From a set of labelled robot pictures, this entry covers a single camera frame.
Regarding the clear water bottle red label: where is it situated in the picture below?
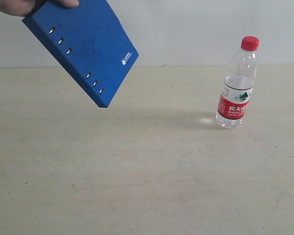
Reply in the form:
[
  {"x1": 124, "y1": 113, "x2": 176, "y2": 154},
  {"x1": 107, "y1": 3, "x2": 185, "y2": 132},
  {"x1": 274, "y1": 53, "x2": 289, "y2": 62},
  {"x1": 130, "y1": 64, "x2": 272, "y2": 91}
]
[{"x1": 216, "y1": 36, "x2": 259, "y2": 129}]

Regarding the person's open hand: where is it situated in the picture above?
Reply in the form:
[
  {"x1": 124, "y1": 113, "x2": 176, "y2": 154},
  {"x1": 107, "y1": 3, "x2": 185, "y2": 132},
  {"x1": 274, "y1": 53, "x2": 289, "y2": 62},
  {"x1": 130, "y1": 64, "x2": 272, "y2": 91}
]
[{"x1": 0, "y1": 0, "x2": 80, "y2": 17}]

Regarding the blue ring binder notebook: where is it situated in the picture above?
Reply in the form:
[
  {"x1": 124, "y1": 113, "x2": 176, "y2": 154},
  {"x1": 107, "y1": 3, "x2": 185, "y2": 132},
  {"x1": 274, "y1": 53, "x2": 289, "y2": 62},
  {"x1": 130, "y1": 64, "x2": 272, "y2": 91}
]
[{"x1": 23, "y1": 0, "x2": 139, "y2": 108}]

